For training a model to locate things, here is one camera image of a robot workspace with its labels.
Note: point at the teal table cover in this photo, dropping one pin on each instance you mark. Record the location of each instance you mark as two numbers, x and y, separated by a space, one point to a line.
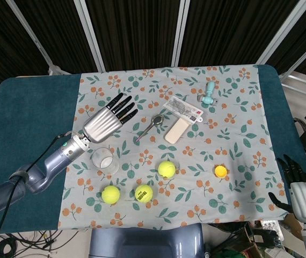
29 115

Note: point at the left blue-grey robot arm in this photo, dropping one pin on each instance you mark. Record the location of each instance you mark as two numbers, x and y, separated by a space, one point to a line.
48 166

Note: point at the light blue toy hammer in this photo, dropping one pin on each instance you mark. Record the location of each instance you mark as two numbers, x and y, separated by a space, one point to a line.
210 90

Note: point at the plain yellow tennis ball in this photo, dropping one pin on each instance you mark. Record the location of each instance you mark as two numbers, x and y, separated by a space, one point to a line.
110 194
167 169

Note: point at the brown cardboard box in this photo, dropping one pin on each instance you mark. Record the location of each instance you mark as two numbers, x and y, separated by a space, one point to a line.
292 228

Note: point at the clear glass cup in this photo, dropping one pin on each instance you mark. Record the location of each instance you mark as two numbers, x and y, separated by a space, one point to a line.
106 162

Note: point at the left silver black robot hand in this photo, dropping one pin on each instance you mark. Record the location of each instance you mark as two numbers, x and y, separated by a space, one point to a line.
102 126

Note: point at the printed yellow tennis ball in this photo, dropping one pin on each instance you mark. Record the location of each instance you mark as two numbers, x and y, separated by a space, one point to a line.
144 193

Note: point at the blue-grey robot torso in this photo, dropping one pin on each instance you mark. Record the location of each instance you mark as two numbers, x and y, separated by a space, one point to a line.
142 242

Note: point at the orange yellow round cap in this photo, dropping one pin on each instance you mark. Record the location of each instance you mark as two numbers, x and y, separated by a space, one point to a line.
220 171

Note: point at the floral patterned tablecloth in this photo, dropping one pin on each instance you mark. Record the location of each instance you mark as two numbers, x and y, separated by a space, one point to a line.
196 150

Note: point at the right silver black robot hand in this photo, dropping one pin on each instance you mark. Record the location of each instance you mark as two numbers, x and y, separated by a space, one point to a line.
304 201

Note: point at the metal spoon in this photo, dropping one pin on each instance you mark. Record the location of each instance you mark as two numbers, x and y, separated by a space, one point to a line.
158 119

